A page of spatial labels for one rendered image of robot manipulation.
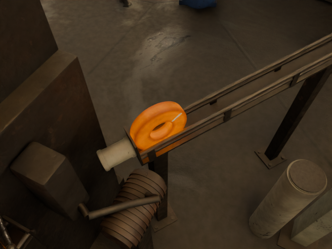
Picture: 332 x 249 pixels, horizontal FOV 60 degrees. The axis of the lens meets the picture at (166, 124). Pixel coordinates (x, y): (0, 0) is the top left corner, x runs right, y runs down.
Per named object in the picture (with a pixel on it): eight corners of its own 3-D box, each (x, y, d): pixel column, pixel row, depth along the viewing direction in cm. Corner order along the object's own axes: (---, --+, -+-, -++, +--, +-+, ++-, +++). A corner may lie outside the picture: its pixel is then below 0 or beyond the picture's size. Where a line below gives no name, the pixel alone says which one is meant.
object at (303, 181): (245, 231, 129) (283, 183, 87) (252, 207, 135) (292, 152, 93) (271, 243, 126) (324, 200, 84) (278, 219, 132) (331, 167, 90)
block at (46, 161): (43, 206, 79) (2, 165, 59) (61, 182, 83) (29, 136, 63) (74, 224, 76) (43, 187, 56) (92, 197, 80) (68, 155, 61)
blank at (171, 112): (152, 145, 86) (157, 154, 84) (117, 135, 73) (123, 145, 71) (190, 110, 81) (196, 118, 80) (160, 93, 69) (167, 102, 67)
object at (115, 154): (100, 157, 79) (93, 147, 74) (129, 142, 81) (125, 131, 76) (108, 175, 76) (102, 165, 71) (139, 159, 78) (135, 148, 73)
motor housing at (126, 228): (118, 261, 122) (91, 223, 79) (143, 215, 134) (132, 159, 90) (145, 276, 119) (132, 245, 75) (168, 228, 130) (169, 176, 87)
